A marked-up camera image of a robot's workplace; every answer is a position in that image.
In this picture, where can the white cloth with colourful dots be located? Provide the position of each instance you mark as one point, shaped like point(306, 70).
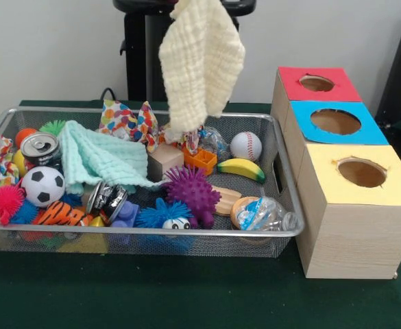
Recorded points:
point(121, 120)

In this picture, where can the cream waffle cloth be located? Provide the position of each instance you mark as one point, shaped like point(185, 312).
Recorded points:
point(200, 68)

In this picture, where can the mint green waffle cloth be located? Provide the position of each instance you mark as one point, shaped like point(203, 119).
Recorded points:
point(97, 157)

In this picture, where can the wooden box with three holes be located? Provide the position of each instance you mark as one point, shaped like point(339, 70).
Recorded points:
point(358, 240)

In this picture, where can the purple spiky monster toy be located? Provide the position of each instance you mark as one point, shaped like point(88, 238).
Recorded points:
point(193, 192)

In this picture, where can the yellow toy banana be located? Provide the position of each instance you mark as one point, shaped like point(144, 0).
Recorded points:
point(241, 168)

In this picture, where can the white baseball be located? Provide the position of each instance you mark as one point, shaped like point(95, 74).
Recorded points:
point(246, 146)

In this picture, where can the blue spiky rubber ball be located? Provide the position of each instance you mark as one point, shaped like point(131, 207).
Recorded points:
point(166, 214)

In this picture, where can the crushed clear plastic bottle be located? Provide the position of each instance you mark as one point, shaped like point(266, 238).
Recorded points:
point(265, 214)

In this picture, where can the orange tiger striped toy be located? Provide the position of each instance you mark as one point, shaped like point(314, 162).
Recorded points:
point(63, 214)

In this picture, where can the small soccer ball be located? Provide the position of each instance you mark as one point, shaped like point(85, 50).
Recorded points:
point(43, 186)

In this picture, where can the black labelled drink can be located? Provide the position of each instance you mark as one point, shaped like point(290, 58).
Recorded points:
point(42, 150)

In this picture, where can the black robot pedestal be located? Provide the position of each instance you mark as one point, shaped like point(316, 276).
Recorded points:
point(142, 51)

